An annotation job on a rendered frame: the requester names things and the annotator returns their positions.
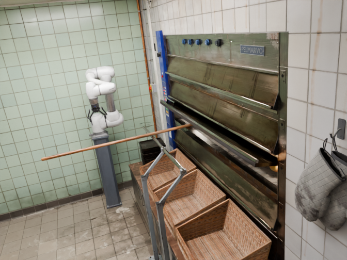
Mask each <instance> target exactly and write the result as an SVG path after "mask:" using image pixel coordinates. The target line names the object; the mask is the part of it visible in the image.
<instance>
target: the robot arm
mask: <svg viewBox="0 0 347 260"><path fill-rule="evenodd" d="M85 76H86V79H87V80H88V83H87V84H86V93H87V96H88V98H89V102H90V104H91V109H89V113H88V116H87V119H89V120H90V122H91V128H92V131H93V133H92V134H89V136H93V137H92V138H98V137H103V136H107V133H106V132H107V131H106V130H105V129H106V128H110V127H116V126H119V125H121V124H122V123H123V115H122V114H121V113H119V112H118V110H116V108H115V102H114V96H113V93H114V92H116V90H117V88H116V85H115V84H114V83H111V81H112V77H114V76H115V72H114V69H113V68H112V67H109V66H104V67H97V68H92V69H88V70H87V71H86V73H85ZM98 79H100V80H98ZM100 95H105V100H106V106H107V112H106V111H105V110H104V109H103V107H102V106H101V107H99V103H98V102H99V100H98V96H100ZM100 109H102V110H103V111H104V112H105V114H104V113H103V112H102V111H100ZM91 110H92V114H91V115H90V117H89V114H90V112H91ZM94 112H100V113H95V114H93V113H94ZM101 113H102V114H103V115H104V116H103V115H102V114H101Z"/></svg>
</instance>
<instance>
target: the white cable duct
mask: <svg viewBox="0 0 347 260"><path fill-rule="evenodd" d="M146 8H147V16H148V24H149V32H150V40H151V47H152V56H153V63H154V71H155V79H156V87H157V94H158V99H159V107H160V115H161V123H162V130H164V122H163V114H162V105H161V104H160V99H161V98H160V90H159V81H158V77H157V69H156V61H155V53H154V45H153V36H152V29H151V21H150V12H149V7H148V3H147V0H146ZM163 139H164V143H165V144H166V138H165V133H163Z"/></svg>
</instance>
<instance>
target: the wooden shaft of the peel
mask: <svg viewBox="0 0 347 260"><path fill-rule="evenodd" d="M190 126H193V125H191V124H186V125H181V126H177V127H173V128H168V129H164V130H161V131H156V132H152V133H147V134H143V135H139V136H134V137H130V138H126V139H121V140H117V141H112V142H108V143H104V144H99V145H95V146H91V147H87V148H83V149H78V150H74V151H70V152H65V153H61V154H56V155H52V156H48V157H43V158H41V160H42V161H45V160H49V159H53V158H58V157H62V156H67V155H71V154H75V153H79V152H84V151H88V150H93V149H97V148H101V147H105V146H108V145H113V144H117V143H122V142H126V141H130V140H135V139H139V138H144V137H148V136H152V135H156V134H161V133H165V132H169V131H174V130H177V129H181V128H185V127H190Z"/></svg>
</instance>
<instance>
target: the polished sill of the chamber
mask: <svg viewBox="0 0 347 260"><path fill-rule="evenodd" d="M175 123H176V124H177V125H179V126H181V125H186V123H185V122H183V121H182V120H181V119H175ZM183 129H184V130H185V131H187V132H188V133H189V134H190V135H192V136H193V137H194V138H196V139H197V140H198V141H200V142H201V143H202V144H204V145H205V146H206V147H207V148H209V149H210V150H211V151H213V152H214V153H215V154H217V155H218V156H219V157H221V158H222V159H223V160H225V161H226V162H227V163H229V164H230V165H232V166H233V167H234V168H235V169H237V170H238V171H239V172H241V173H242V174H243V175H245V176H246V177H247V178H249V179H250V180H251V181H252V182H254V183H255V184H256V185H258V186H259V187H260V188H262V189H263V190H264V191H266V192H267V193H268V194H270V195H271V196H272V197H274V198H275V199H276V200H277V186H276V185H274V184H273V183H272V182H270V181H269V180H267V179H266V178H264V177H263V176H261V175H260V174H259V173H257V172H256V171H254V170H253V169H252V168H250V167H249V166H247V165H246V164H244V163H243V162H241V161H240V160H238V159H237V158H235V157H234V156H233V155H231V154H230V153H228V152H227V151H225V150H224V149H222V148H221V147H220V146H218V145H217V144H215V143H214V142H213V141H211V140H210V139H208V138H207V137H205V136H204V135H202V134H201V133H200V132H198V131H196V130H195V129H194V128H192V127H191V126H190V127H185V128H183Z"/></svg>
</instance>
